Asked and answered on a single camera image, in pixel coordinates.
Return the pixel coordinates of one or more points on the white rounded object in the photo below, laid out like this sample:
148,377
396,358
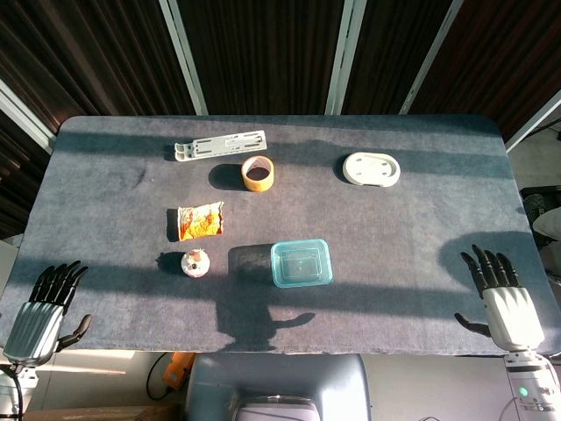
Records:
548,226

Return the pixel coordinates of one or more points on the white folding stand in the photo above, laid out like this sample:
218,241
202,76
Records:
219,145

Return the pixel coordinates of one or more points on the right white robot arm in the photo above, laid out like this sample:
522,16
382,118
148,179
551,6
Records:
532,381

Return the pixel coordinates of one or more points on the orange device under table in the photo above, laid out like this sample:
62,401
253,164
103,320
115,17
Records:
177,368

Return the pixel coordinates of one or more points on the small white cupcake toy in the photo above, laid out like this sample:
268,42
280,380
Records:
195,264

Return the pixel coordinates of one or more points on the grey-blue table cloth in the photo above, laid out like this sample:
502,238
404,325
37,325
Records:
394,245

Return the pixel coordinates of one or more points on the white partition frame post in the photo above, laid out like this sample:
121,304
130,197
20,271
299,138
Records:
344,61
186,61
534,120
22,116
427,61

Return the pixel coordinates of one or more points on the white oval soap dish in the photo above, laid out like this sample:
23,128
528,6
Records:
371,169

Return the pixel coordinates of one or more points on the black boxy object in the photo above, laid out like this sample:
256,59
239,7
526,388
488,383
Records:
541,199

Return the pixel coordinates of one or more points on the grey robot torso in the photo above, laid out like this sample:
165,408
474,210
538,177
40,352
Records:
280,381

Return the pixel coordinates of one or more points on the right black-and-silver robot hand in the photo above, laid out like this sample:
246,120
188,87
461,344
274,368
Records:
513,316

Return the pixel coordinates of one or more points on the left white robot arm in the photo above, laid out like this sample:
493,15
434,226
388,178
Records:
11,388

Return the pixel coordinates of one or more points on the left black-and-silver robot hand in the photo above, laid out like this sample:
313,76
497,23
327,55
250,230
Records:
33,326

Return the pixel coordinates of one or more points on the orange crumpled snack packet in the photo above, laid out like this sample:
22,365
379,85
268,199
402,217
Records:
200,221

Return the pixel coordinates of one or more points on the brown packing tape roll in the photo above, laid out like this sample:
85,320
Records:
258,174

